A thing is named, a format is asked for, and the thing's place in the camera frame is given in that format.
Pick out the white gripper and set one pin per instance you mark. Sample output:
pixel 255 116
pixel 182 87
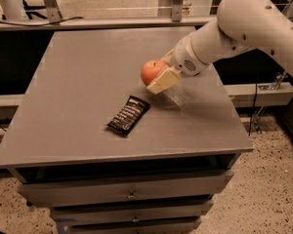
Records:
pixel 183 59

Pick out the red apple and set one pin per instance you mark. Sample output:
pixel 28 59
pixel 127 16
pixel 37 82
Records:
pixel 150 70

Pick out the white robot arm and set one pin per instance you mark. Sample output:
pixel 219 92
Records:
pixel 239 26

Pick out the black rxbar chocolate wrapper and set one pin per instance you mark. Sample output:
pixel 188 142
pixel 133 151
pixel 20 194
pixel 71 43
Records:
pixel 129 115

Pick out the grey drawer cabinet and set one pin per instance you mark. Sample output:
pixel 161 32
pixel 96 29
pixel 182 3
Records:
pixel 90 143

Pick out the top grey drawer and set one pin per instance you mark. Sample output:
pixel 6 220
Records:
pixel 124 189

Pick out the grey drawer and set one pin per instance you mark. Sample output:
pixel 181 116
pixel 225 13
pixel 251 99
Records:
pixel 156 226
pixel 134 212
pixel 124 189

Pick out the bottom grey drawer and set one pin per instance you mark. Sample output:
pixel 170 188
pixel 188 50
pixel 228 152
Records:
pixel 156 226

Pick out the middle grey drawer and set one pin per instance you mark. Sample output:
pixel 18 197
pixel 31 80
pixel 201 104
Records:
pixel 134 212

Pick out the grey metal rail frame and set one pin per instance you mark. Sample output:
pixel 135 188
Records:
pixel 120 13

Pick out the white pipe post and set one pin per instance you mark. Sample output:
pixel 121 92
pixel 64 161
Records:
pixel 13 9

